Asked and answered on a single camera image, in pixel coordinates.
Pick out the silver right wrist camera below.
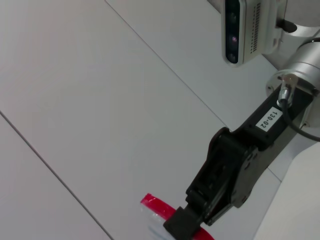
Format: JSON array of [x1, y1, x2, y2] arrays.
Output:
[[220, 0, 289, 68]]

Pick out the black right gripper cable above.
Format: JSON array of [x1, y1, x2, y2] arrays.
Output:
[[275, 74, 320, 143]]

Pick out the transparent document bag red zipper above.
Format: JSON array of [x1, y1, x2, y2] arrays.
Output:
[[139, 192, 215, 240]]

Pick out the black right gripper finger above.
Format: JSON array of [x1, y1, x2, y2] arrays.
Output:
[[163, 194, 214, 240]]

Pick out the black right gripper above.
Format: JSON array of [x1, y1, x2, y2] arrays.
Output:
[[185, 85, 315, 226]]

